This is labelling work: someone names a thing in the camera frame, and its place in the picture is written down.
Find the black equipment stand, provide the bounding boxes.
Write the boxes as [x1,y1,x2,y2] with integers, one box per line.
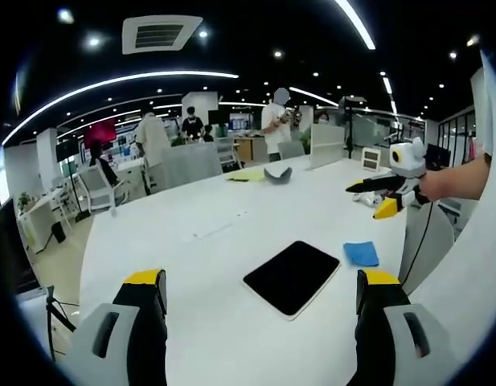
[338,95,370,160]

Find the grey curved object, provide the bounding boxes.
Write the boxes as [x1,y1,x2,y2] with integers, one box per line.
[263,166,294,187]

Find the small white slatted box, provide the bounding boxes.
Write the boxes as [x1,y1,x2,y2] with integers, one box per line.
[361,146,382,172]

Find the pale desk divider panel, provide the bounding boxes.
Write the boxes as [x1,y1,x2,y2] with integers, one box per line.
[309,123,347,168]

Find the red display screen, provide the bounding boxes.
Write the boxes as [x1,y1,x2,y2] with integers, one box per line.
[84,121,118,144]

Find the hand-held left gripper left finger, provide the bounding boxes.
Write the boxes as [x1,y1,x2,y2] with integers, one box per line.
[64,268,169,386]

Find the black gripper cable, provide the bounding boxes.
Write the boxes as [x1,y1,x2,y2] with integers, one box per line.
[406,199,435,291]

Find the white mesh office chair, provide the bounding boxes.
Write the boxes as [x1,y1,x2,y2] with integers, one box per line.
[76,163,129,215]

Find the black floor stand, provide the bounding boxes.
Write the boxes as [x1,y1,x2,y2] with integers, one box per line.
[55,139,92,223]

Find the small white object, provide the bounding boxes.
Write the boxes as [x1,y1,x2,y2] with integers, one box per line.
[351,191,384,207]

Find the black waste bin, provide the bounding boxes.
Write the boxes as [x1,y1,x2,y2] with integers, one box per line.
[50,221,68,244]

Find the person's white clothing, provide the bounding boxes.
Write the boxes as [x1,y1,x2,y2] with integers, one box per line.
[408,47,496,365]

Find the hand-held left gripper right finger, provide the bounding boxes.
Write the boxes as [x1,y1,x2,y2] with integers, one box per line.
[354,268,454,386]

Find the grey office chair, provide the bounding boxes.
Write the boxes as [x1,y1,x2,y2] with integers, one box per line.
[277,140,306,161]

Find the yellow paper sheet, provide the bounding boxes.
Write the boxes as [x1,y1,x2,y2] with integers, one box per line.
[224,170,265,184]

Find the black tripod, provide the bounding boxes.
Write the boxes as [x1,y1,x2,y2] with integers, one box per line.
[43,285,79,359]

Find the dark mirror with white frame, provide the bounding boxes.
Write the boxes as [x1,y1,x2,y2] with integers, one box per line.
[242,240,342,322]

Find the blue cleaning cloth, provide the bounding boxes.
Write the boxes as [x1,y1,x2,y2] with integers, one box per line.
[342,240,381,269]

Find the white chair back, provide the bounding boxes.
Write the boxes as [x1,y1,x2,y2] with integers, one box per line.
[399,202,457,297]

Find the white ceiling air vent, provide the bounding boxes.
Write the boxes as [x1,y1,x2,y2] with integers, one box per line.
[121,15,204,55]

